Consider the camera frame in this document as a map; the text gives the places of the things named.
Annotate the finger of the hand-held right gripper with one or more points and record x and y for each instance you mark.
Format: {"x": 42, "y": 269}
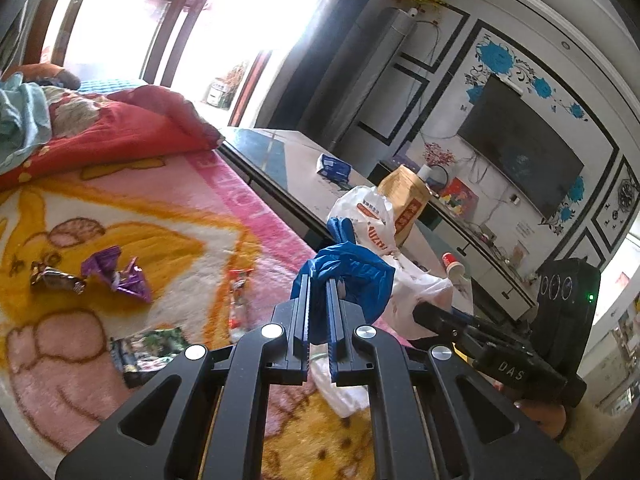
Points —
{"x": 450, "y": 327}

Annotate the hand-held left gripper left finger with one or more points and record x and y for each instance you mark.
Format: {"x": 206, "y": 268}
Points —
{"x": 300, "y": 330}

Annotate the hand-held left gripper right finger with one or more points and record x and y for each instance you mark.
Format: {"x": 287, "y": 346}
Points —
{"x": 334, "y": 330}

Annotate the blue glove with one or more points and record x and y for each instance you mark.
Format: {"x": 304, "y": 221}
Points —
{"x": 360, "y": 270}

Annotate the red clear wrapper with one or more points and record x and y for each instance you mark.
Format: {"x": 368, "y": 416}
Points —
{"x": 240, "y": 300}

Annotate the white plastic bag red print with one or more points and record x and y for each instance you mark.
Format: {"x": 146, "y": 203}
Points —
{"x": 370, "y": 220}

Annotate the person's right hand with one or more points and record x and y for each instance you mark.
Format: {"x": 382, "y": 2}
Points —
{"x": 542, "y": 417}

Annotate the red paper cup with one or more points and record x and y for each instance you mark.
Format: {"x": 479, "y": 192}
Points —
{"x": 452, "y": 264}

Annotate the white television cabinet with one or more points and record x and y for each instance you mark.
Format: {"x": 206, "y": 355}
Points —
{"x": 500, "y": 280}

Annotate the red framed picture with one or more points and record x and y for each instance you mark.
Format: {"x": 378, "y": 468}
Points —
{"x": 460, "y": 197}

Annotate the brown paper bag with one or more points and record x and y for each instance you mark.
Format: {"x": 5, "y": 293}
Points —
{"x": 407, "y": 195}

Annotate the dark green snack packet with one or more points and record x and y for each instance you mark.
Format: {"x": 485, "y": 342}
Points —
{"x": 150, "y": 347}

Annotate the white vase red flowers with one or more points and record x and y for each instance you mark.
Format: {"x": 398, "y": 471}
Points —
{"x": 425, "y": 172}

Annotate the blue packet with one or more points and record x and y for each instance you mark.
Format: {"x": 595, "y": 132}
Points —
{"x": 334, "y": 166}

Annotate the white coffee table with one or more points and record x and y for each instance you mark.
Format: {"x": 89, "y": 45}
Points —
{"x": 295, "y": 160}

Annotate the black flat television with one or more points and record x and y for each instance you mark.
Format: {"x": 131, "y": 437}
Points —
{"x": 520, "y": 150}

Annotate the grey standing air conditioner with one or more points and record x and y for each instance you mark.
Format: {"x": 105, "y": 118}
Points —
{"x": 360, "y": 85}

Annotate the white balcony container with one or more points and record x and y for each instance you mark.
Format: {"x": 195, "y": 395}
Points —
{"x": 217, "y": 94}

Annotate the brown candy wrapper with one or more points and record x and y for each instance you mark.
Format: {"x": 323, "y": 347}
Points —
{"x": 55, "y": 277}

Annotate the balcony potted plant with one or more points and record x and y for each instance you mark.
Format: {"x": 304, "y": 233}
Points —
{"x": 237, "y": 77}

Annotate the red printed quilt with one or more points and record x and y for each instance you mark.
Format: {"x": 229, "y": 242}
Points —
{"x": 140, "y": 120}

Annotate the dark blue curtain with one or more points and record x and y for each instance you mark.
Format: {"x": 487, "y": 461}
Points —
{"x": 310, "y": 60}

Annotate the dark blue cushion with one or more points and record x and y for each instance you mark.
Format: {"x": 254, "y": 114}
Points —
{"x": 110, "y": 85}

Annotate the pale printed cloth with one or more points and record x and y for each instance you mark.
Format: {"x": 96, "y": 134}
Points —
{"x": 75, "y": 110}

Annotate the light blue clothes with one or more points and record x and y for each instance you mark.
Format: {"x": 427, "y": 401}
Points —
{"x": 25, "y": 120}

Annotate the brown pillow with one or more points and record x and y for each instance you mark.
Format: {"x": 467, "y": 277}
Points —
{"x": 50, "y": 72}

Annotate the black wall clock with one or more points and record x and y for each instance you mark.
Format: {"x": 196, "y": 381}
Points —
{"x": 627, "y": 194}

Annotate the blue flower wall decal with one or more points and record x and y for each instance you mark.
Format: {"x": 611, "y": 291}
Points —
{"x": 492, "y": 55}

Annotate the brown window door frame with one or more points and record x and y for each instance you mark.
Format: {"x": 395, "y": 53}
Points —
{"x": 172, "y": 35}

